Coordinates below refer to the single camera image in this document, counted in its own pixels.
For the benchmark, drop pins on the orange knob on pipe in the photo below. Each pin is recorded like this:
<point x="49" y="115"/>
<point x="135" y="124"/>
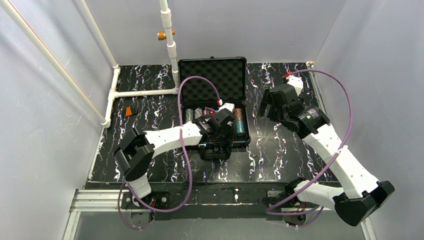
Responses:
<point x="161" y="36"/>

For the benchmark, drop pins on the blue green yellow chip stack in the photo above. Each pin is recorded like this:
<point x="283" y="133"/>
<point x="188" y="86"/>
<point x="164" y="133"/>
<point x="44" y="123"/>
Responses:
<point x="189" y="115"/>

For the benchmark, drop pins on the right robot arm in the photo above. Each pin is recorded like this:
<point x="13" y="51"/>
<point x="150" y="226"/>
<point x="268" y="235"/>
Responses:
<point x="359" y="193"/>

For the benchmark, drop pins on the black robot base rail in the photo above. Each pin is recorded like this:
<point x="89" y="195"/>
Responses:
<point x="209" y="200"/>

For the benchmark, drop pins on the orange black small clip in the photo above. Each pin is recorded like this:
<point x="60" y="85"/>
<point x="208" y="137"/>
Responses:
<point x="130" y="111"/>

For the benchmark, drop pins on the black poker set case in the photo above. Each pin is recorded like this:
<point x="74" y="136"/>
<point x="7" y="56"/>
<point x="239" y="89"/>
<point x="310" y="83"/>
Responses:
<point x="222" y="78"/>

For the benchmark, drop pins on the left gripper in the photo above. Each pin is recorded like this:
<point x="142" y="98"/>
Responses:
<point x="215" y="152"/>

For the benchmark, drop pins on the blue orange purple chip stack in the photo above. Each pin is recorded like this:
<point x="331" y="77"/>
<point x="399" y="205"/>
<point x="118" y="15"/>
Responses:
<point x="198" y="112"/>

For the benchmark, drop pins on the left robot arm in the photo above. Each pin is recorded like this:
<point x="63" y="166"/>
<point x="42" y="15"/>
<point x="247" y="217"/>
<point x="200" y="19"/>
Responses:
<point x="135" y="152"/>

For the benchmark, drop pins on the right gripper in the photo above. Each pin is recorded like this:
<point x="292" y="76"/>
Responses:
<point x="278" y="100"/>

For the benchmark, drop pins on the black red all-in triangle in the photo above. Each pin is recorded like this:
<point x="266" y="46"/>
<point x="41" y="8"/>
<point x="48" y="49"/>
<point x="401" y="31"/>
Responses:
<point x="209" y="111"/>

